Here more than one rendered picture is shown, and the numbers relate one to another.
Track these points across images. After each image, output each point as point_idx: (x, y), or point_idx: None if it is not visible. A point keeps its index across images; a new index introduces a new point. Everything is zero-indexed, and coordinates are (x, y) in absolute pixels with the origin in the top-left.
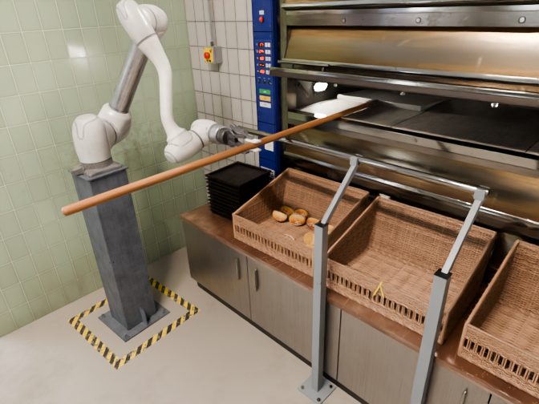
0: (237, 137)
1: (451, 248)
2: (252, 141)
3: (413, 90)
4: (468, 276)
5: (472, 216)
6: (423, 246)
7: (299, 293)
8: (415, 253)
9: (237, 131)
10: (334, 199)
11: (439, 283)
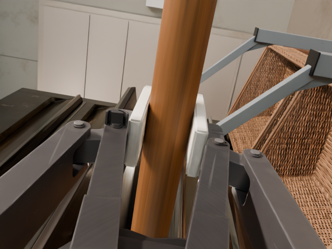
0: (114, 185)
1: (233, 51)
2: (143, 94)
3: (76, 185)
4: (279, 121)
5: (202, 72)
6: (310, 220)
7: None
8: (330, 226)
9: (43, 160)
10: (259, 98)
11: (264, 29)
